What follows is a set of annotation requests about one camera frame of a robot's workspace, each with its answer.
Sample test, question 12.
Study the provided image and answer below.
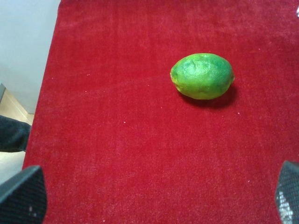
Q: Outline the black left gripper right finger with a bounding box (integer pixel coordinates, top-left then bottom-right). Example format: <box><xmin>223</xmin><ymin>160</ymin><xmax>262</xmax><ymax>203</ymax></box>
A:
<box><xmin>275</xmin><ymin>161</ymin><xmax>299</xmax><ymax>224</ymax></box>

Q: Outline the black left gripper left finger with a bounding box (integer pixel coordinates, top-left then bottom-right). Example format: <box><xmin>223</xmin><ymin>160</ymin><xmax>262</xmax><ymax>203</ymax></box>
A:
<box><xmin>0</xmin><ymin>166</ymin><xmax>47</xmax><ymax>224</ymax></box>

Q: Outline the dark jeans leg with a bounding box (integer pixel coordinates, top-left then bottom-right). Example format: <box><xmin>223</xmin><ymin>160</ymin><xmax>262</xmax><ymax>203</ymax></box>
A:
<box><xmin>0</xmin><ymin>115</ymin><xmax>31</xmax><ymax>153</ymax></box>

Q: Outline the red velvet table cloth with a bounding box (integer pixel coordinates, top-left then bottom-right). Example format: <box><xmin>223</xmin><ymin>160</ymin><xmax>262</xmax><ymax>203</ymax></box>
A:
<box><xmin>24</xmin><ymin>0</ymin><xmax>299</xmax><ymax>224</ymax></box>

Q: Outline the green lime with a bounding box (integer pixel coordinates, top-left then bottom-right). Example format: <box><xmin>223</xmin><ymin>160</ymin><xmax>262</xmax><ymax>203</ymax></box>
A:
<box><xmin>170</xmin><ymin>53</ymin><xmax>235</xmax><ymax>100</ymax></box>

